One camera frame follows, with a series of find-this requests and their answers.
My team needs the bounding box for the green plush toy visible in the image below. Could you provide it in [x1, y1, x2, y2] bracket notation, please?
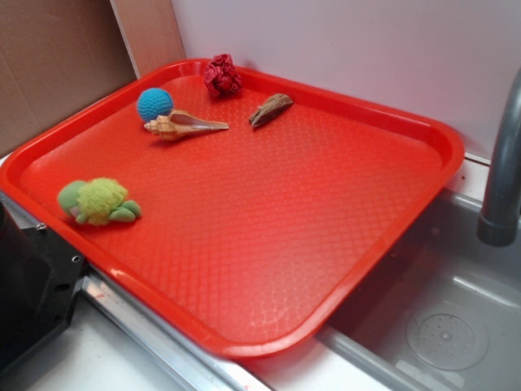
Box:
[57, 178, 142, 226]

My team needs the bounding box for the grey toy sink basin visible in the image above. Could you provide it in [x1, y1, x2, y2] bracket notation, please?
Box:
[247, 187, 521, 391]

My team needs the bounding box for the tan conch seashell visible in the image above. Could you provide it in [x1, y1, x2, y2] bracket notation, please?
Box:
[144, 109, 230, 142]

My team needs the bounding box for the grey sink faucet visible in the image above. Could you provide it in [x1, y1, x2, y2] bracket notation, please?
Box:
[477, 74, 520, 247]

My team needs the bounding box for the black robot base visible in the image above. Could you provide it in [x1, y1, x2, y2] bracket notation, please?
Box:
[1, 206, 86, 374]

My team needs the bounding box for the brown wood chip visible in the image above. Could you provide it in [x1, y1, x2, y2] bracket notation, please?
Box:
[248, 93, 294, 129]

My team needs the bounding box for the red plastic tray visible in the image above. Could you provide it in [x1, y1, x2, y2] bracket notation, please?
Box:
[1, 59, 464, 358]

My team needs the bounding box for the blue crochet ball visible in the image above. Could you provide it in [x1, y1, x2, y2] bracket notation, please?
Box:
[137, 88, 173, 122]

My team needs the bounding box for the red crumpled fabric ball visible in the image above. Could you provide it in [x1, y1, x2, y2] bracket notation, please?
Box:
[204, 53, 243, 98]

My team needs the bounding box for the silver metal rail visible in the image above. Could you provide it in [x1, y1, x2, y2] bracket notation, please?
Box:
[1, 195, 265, 390]

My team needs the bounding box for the brown cardboard panel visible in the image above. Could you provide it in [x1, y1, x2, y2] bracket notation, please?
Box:
[1, 1, 136, 156]

